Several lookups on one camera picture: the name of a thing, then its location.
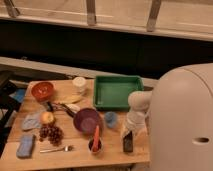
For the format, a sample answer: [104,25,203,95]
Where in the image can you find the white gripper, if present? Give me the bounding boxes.
[120,110,147,138]

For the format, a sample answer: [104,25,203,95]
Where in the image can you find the dark eraser block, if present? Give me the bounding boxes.
[123,132,133,153]

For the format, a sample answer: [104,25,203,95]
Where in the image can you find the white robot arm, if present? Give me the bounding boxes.
[122,63,213,171]

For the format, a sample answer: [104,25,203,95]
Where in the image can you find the small blue cup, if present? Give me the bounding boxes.
[104,111,117,128]

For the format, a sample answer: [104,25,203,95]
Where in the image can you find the orange carrot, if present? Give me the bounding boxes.
[92,125,100,152]

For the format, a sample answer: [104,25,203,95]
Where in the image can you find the dark cup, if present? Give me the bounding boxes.
[88,139,103,155]

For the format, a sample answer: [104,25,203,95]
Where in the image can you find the green plastic tray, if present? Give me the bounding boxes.
[93,76,144,111]

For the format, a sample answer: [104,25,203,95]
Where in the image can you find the purple bowl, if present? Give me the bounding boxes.
[73,108,103,135]

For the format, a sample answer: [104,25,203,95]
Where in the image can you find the yellow banana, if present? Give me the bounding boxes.
[57,95,83,104]

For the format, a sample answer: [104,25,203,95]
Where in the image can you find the bunch of red grapes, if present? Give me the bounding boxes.
[39,125,63,146]

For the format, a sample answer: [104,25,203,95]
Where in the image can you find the red yellow apple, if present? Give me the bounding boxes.
[40,111,55,124]

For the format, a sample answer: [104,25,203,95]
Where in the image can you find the orange bowl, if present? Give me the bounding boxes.
[31,82,54,102]

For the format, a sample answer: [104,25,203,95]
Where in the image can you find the grey blue cloth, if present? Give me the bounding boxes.
[21,112,41,131]

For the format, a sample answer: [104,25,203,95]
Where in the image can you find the blue sponge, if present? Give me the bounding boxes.
[16,134,35,159]

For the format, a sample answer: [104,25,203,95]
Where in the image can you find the blue object at table edge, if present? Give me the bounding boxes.
[11,88,26,103]

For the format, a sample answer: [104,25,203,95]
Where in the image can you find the black handled utensil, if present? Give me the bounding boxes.
[45,101,76,118]

